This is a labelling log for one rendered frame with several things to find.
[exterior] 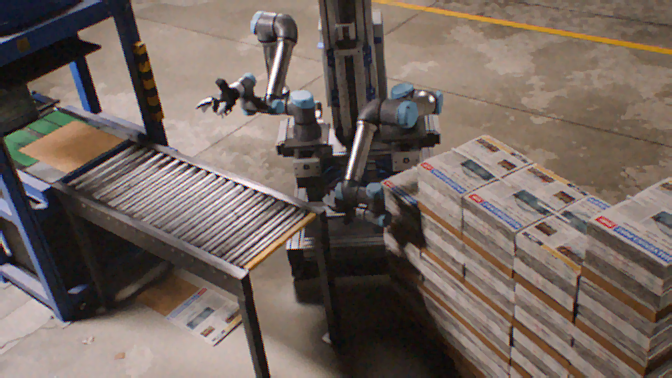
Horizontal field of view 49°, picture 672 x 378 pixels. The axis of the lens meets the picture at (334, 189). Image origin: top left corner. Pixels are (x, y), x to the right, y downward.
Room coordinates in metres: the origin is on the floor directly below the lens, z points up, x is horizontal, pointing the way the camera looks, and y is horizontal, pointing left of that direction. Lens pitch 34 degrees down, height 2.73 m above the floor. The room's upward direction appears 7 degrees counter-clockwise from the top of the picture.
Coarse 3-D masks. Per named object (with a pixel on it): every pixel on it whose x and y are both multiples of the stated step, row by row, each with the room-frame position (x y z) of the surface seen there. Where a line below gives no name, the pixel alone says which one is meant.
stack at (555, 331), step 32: (384, 192) 2.79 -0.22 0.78; (416, 192) 2.69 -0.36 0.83; (416, 224) 2.57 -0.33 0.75; (416, 256) 2.59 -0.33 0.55; (448, 256) 2.39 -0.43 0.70; (480, 256) 2.22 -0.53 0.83; (416, 288) 2.61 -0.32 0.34; (448, 288) 2.38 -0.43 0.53; (480, 288) 2.21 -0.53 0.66; (512, 288) 2.06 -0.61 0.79; (416, 320) 2.61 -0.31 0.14; (448, 320) 2.39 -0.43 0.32; (480, 320) 2.20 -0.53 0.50; (544, 320) 1.91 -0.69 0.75; (448, 352) 2.40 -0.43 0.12; (480, 352) 2.20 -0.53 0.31; (512, 352) 2.04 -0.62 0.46; (544, 352) 1.90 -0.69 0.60
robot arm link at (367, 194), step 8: (376, 184) 2.63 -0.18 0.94; (360, 192) 2.62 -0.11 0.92; (368, 192) 2.59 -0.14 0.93; (376, 192) 2.58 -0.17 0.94; (360, 200) 2.61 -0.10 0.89; (368, 200) 2.59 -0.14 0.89; (376, 200) 2.57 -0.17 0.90; (384, 200) 2.60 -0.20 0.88; (368, 208) 2.60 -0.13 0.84; (376, 208) 2.57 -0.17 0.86; (384, 208) 2.59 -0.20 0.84
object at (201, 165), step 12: (132, 144) 3.55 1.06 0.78; (144, 144) 3.49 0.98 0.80; (156, 144) 3.47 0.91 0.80; (180, 156) 3.31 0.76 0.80; (204, 168) 3.17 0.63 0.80; (216, 168) 3.15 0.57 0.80; (228, 180) 3.05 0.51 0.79; (240, 180) 3.02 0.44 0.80; (264, 192) 2.89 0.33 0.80; (276, 192) 2.88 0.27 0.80; (288, 204) 2.78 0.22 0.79; (300, 204) 2.75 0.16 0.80; (312, 204) 2.74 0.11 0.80; (324, 216) 2.68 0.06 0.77; (312, 228) 2.70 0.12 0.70; (324, 228) 2.67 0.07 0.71
